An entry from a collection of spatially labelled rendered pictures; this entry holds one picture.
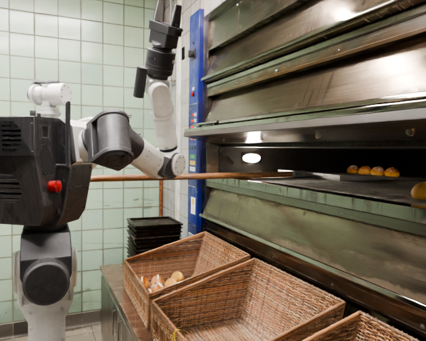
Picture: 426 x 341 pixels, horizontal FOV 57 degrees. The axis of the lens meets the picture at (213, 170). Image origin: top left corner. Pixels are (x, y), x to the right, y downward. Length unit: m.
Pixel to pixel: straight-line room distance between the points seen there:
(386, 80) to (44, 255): 1.06
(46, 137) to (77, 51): 2.03
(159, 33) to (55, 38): 1.93
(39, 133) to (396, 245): 1.01
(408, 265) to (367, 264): 0.14
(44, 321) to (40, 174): 0.48
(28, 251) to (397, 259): 1.00
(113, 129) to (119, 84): 1.99
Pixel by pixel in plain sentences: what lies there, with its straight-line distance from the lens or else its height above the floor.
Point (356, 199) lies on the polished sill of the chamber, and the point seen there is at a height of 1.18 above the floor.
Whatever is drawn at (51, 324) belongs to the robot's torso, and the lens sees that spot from 1.36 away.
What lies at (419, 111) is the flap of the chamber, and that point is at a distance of 0.97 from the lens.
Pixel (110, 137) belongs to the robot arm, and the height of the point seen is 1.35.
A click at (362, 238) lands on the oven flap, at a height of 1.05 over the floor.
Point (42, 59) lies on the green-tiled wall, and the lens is 3.09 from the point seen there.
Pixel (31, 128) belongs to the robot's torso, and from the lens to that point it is 1.08.
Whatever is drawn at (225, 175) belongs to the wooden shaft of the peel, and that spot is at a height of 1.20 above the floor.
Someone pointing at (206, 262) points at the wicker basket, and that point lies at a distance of 2.21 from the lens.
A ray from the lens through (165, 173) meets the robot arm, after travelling 1.30.
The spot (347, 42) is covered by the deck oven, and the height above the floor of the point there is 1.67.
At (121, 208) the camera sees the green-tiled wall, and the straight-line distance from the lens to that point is 3.12.
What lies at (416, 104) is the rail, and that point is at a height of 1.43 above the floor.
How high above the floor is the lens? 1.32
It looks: 3 degrees down
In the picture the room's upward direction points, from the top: 1 degrees clockwise
